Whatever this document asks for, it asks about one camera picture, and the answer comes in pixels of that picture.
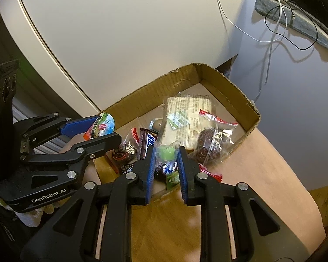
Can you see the cardboard box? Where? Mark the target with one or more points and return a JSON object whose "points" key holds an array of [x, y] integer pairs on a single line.
{"points": [[147, 103]]}

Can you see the dark pastry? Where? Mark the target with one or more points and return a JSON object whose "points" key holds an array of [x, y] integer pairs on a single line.
{"points": [[214, 143]]}

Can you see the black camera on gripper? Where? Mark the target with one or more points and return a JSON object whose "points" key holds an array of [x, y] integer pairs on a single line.
{"points": [[8, 81]]}

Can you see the green round candy packet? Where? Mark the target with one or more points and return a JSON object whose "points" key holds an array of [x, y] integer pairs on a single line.
{"points": [[166, 153]]}

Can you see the dark Snickers bar Japanese label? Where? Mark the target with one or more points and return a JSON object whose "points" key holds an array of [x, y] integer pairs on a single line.
{"points": [[147, 139]]}

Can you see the red blue jelly cup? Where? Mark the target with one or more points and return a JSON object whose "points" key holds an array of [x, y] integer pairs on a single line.
{"points": [[104, 124]]}

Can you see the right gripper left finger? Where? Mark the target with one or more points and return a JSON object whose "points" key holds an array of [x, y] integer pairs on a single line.
{"points": [[95, 223]]}

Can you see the packaged sliced bread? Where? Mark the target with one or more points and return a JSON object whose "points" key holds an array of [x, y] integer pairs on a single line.
{"points": [[181, 124]]}

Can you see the white gloved hand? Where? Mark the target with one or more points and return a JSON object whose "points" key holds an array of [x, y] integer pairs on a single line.
{"points": [[32, 218]]}

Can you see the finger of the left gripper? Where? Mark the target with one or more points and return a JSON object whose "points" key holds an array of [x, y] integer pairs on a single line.
{"points": [[36, 131], [80, 153]]}

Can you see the brown Snickers bar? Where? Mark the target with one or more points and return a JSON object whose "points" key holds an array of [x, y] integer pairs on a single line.
{"points": [[163, 169]]}

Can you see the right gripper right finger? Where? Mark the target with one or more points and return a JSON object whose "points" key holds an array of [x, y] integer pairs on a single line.
{"points": [[236, 224]]}

